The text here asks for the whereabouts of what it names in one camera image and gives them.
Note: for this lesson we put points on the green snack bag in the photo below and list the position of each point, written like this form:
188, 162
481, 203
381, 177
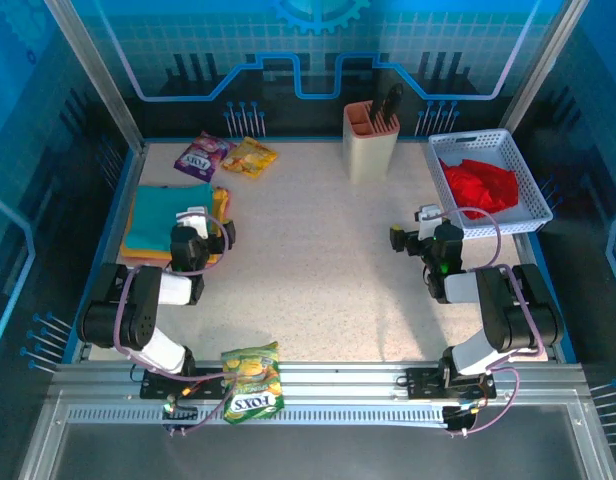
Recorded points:
253, 380

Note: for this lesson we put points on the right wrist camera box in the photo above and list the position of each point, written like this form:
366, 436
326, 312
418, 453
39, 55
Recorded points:
427, 215

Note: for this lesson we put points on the aluminium mounting rail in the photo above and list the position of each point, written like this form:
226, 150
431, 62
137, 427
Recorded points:
338, 380

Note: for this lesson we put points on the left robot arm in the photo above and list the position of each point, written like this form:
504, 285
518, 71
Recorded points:
175, 290

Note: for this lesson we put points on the yellow snack bag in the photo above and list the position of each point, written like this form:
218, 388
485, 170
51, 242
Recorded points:
248, 159

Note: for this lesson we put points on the pink folded t-shirt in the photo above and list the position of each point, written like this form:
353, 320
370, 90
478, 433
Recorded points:
230, 200

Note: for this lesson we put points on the beige knife holder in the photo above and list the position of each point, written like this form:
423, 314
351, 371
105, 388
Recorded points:
368, 155

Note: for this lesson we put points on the red t-shirt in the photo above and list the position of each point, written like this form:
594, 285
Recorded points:
483, 185

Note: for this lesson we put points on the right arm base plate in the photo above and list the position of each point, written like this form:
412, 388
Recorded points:
423, 382

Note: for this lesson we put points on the white plastic basket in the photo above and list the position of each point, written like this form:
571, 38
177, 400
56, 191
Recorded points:
530, 190

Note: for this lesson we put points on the yellow folded t-shirt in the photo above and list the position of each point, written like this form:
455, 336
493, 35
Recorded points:
219, 200

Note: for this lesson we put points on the purple snack bag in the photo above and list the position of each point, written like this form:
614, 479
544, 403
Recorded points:
200, 157

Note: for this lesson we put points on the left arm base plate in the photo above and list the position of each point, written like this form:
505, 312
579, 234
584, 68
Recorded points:
158, 385

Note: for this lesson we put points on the aluminium frame post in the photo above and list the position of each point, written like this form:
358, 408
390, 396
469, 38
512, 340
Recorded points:
98, 75
543, 65

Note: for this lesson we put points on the orange folded t-shirt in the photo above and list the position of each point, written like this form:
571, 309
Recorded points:
138, 254

